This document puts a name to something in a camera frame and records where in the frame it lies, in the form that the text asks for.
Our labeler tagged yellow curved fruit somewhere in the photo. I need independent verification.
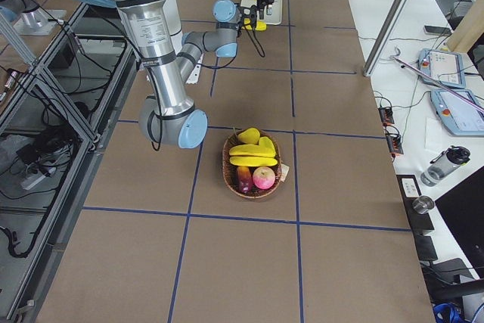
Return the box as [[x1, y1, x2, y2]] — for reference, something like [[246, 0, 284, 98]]
[[229, 141, 276, 157]]

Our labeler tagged clear grey water bottle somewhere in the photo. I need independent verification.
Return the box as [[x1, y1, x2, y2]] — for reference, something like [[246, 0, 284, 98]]
[[420, 145, 470, 187]]

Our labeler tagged near blue teach pendant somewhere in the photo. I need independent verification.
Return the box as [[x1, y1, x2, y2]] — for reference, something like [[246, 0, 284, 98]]
[[430, 89, 483, 137]]

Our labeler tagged aluminium frame post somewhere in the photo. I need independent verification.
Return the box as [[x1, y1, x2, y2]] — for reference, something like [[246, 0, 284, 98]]
[[363, 0, 409, 77]]

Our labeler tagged yellow pear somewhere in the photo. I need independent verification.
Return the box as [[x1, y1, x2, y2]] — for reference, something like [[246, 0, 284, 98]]
[[237, 127, 260, 144]]

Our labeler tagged red pink apple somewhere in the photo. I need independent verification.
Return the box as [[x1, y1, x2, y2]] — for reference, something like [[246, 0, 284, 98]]
[[253, 166, 275, 190]]

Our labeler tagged far blue teach pendant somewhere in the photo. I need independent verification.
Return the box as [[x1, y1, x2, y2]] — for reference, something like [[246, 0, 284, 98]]
[[418, 48, 466, 89]]

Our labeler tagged brown wicker basket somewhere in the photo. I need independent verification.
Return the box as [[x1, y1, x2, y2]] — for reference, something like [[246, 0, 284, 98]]
[[222, 128, 282, 200]]

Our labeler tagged orange circuit board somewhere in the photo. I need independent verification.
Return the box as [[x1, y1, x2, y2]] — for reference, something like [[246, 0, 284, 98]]
[[378, 107, 395, 126]]

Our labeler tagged silver metal cup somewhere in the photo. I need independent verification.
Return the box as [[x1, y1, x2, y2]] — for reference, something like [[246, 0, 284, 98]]
[[411, 195, 436, 215]]

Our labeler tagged black smartphone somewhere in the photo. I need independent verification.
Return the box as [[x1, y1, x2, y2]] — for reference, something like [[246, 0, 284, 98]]
[[423, 25, 452, 36]]

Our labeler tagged blue teach pendant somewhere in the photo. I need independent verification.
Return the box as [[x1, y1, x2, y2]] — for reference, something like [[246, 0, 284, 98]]
[[418, 48, 466, 89], [430, 89, 483, 137]]

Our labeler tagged paper basket tag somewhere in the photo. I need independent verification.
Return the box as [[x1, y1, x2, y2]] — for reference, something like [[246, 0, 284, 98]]
[[280, 163, 290, 182]]

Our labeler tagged purple red mango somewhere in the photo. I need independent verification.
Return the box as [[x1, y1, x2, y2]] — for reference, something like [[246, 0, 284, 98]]
[[237, 166, 253, 194]]

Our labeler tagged yellow banana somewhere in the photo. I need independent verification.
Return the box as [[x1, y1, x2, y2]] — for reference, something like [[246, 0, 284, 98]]
[[229, 156, 278, 167], [243, 19, 267, 32]]

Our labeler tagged white rectangular bear tray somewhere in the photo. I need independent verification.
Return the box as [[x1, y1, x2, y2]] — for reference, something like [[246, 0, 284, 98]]
[[240, 0, 283, 25]]

